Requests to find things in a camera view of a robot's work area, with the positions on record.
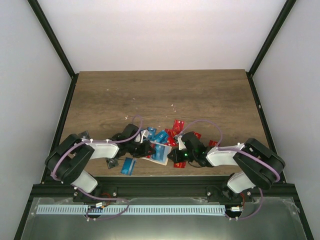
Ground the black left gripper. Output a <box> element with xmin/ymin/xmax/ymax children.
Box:
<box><xmin>127</xmin><ymin>141</ymin><xmax>156</xmax><ymax>159</ymax></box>

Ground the blue vip card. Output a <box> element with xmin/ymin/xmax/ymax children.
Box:
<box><xmin>152</xmin><ymin>130</ymin><xmax>169</xmax><ymax>144</ymax></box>
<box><xmin>150</xmin><ymin>143</ymin><xmax>170</xmax><ymax>163</ymax></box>

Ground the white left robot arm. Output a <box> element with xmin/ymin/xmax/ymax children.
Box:
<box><xmin>45</xmin><ymin>123</ymin><xmax>156</xmax><ymax>202</ymax></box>

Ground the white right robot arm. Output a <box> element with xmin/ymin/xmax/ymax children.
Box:
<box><xmin>167</xmin><ymin>132</ymin><xmax>286</xmax><ymax>202</ymax></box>

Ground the red VIP card far right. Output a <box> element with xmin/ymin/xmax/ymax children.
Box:
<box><xmin>208</xmin><ymin>140</ymin><xmax>218</xmax><ymax>147</ymax></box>

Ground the red vip card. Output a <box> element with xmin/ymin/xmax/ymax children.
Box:
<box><xmin>172</xmin><ymin>119</ymin><xmax>185</xmax><ymax>133</ymax></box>
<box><xmin>208</xmin><ymin>140</ymin><xmax>218</xmax><ymax>147</ymax></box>

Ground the blue striped card front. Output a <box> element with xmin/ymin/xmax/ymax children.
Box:
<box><xmin>120</xmin><ymin>157</ymin><xmax>137</xmax><ymax>176</ymax></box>

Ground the red card by holder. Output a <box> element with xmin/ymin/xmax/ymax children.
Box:
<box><xmin>173</xmin><ymin>162</ymin><xmax>186</xmax><ymax>169</ymax></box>

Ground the blue card top with chip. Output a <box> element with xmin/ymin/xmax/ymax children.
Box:
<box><xmin>147</xmin><ymin>127</ymin><xmax>157</xmax><ymax>140</ymax></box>

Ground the red VIP card top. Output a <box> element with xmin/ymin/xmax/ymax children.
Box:
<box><xmin>172</xmin><ymin>119</ymin><xmax>185</xmax><ymax>133</ymax></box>

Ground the lone black VIP card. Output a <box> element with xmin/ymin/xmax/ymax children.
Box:
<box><xmin>78</xmin><ymin>130</ymin><xmax>91</xmax><ymax>140</ymax></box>

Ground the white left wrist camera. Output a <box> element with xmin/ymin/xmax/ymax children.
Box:
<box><xmin>134</xmin><ymin>129</ymin><xmax>149</xmax><ymax>144</ymax></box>

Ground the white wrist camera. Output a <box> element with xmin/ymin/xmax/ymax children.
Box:
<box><xmin>174</xmin><ymin>135</ymin><xmax>186</xmax><ymax>151</ymax></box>
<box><xmin>134</xmin><ymin>129</ymin><xmax>149</xmax><ymax>144</ymax></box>

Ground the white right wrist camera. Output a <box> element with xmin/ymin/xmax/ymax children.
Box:
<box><xmin>174</xmin><ymin>135</ymin><xmax>186</xmax><ymax>151</ymax></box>

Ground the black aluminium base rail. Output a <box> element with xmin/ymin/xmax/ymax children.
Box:
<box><xmin>72</xmin><ymin>174</ymin><xmax>253</xmax><ymax>203</ymax></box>

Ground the light blue slotted cable duct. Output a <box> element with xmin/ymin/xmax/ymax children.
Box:
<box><xmin>36</xmin><ymin>204</ymin><xmax>226</xmax><ymax>216</ymax></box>

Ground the black frame post right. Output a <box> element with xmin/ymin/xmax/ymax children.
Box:
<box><xmin>247</xmin><ymin>0</ymin><xmax>297</xmax><ymax>78</ymax></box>

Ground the black frame post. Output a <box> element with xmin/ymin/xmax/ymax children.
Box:
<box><xmin>27</xmin><ymin>0</ymin><xmax>76</xmax><ymax>79</ymax></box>
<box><xmin>247</xmin><ymin>0</ymin><xmax>297</xmax><ymax>78</ymax></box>

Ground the black frame post left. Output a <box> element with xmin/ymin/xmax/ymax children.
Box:
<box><xmin>27</xmin><ymin>0</ymin><xmax>76</xmax><ymax>79</ymax></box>

